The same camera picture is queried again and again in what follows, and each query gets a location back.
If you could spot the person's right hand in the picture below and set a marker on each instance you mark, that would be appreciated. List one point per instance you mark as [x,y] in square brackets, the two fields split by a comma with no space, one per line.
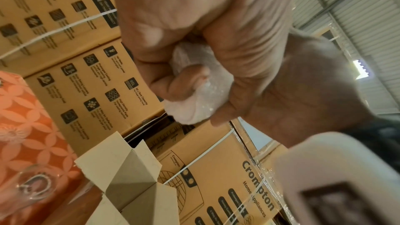
[312,95]

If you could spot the person's left hand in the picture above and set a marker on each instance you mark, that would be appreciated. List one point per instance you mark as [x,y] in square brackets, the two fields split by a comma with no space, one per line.
[206,6]

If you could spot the bubble wrap sheet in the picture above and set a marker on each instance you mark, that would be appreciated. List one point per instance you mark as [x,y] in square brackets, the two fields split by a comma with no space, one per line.
[206,100]

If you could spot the small cardboard box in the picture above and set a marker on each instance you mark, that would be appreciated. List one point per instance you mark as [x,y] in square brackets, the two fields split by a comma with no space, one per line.
[125,174]

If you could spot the clear drinking glass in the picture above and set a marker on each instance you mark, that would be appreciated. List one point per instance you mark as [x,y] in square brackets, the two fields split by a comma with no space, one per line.
[28,189]

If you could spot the stack of Crompton cartons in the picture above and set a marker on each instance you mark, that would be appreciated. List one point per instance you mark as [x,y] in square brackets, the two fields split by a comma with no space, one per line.
[75,80]

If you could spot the white paper document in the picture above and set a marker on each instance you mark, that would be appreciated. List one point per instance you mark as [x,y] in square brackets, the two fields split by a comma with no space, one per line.
[255,135]

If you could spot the black wristband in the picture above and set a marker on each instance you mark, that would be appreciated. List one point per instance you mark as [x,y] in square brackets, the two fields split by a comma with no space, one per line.
[378,137]

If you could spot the orange floral tablecloth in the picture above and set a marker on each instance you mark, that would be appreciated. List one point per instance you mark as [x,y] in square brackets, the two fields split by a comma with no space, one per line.
[25,120]

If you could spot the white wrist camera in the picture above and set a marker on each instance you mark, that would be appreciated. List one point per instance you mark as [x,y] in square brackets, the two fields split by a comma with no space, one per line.
[337,184]

